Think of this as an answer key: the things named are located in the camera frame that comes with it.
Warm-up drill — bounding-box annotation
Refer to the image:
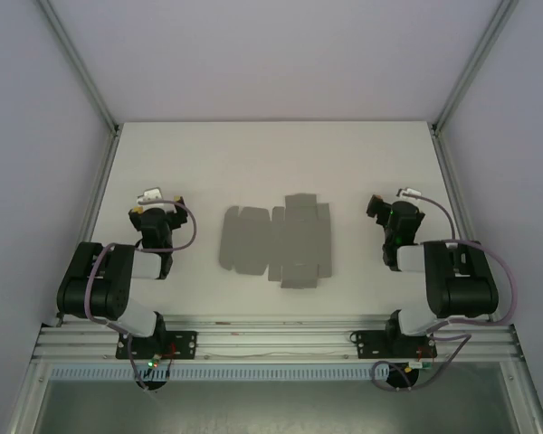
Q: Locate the grey paper box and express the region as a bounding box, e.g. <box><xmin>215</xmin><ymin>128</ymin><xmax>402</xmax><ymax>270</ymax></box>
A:
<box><xmin>216</xmin><ymin>193</ymin><xmax>334</xmax><ymax>290</ymax></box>

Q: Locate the metal sheet panel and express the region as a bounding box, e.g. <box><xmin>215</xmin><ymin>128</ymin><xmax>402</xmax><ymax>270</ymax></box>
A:
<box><xmin>32</xmin><ymin>378</ymin><xmax>516</xmax><ymax>434</ymax></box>

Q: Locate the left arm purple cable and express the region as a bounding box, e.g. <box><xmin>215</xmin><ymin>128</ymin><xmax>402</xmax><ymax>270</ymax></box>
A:
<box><xmin>84</xmin><ymin>198</ymin><xmax>198</xmax><ymax>381</ymax></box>

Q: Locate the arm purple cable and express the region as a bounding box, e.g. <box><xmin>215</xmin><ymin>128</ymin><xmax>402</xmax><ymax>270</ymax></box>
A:
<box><xmin>84</xmin><ymin>198</ymin><xmax>198</xmax><ymax>381</ymax></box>
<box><xmin>371</xmin><ymin>192</ymin><xmax>518</xmax><ymax>391</ymax></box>

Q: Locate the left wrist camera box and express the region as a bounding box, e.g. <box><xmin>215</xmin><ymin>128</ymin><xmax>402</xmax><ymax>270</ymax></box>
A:
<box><xmin>137</xmin><ymin>186</ymin><xmax>164</xmax><ymax>205</ymax></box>

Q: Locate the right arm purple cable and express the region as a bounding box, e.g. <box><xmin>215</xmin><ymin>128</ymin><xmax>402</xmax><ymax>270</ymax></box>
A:
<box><xmin>371</xmin><ymin>192</ymin><xmax>518</xmax><ymax>391</ymax></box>

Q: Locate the left aluminium side rail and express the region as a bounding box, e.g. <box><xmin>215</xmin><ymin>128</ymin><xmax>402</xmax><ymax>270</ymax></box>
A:
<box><xmin>53</xmin><ymin>127</ymin><xmax>121</xmax><ymax>327</ymax></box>

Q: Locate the aluminium side rail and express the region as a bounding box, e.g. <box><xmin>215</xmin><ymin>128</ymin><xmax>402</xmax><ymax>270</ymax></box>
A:
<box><xmin>53</xmin><ymin>127</ymin><xmax>121</xmax><ymax>327</ymax></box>
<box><xmin>429</xmin><ymin>126</ymin><xmax>500</xmax><ymax>325</ymax></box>

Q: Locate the right aluminium side rail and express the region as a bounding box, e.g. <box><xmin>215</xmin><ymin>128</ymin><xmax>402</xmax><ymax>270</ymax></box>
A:
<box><xmin>429</xmin><ymin>126</ymin><xmax>500</xmax><ymax>325</ymax></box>

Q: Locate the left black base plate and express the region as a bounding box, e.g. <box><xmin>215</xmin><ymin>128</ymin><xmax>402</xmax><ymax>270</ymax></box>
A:
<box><xmin>114</xmin><ymin>329</ymin><xmax>198</xmax><ymax>361</ymax></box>

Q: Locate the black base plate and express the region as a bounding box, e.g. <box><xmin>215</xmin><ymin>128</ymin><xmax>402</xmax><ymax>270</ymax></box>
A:
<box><xmin>349</xmin><ymin>329</ymin><xmax>438</xmax><ymax>361</ymax></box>
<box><xmin>114</xmin><ymin>329</ymin><xmax>198</xmax><ymax>361</ymax></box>

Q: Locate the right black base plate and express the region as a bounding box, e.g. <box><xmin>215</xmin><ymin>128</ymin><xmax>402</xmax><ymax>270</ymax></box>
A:
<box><xmin>349</xmin><ymin>329</ymin><xmax>438</xmax><ymax>361</ymax></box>

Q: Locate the aluminium mounting rail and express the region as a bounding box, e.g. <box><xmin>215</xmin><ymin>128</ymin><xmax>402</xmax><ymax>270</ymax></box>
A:
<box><xmin>30</xmin><ymin>313</ymin><xmax>524</xmax><ymax>363</ymax></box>

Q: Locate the left aluminium frame post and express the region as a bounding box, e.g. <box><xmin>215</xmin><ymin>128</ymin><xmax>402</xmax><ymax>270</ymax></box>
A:
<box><xmin>38</xmin><ymin>0</ymin><xmax>121</xmax><ymax>137</ymax></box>

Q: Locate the aluminium frame post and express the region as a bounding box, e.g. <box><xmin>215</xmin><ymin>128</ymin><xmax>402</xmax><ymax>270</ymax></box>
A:
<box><xmin>38</xmin><ymin>0</ymin><xmax>121</xmax><ymax>137</ymax></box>
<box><xmin>431</xmin><ymin>0</ymin><xmax>520</xmax><ymax>133</ymax></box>

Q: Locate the right aluminium frame post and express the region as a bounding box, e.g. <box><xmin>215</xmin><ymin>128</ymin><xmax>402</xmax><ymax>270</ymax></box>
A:
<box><xmin>431</xmin><ymin>0</ymin><xmax>520</xmax><ymax>133</ymax></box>

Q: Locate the slotted grey cable duct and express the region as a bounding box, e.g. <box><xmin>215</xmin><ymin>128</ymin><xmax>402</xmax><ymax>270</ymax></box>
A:
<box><xmin>48</xmin><ymin>365</ymin><xmax>391</xmax><ymax>382</ymax></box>

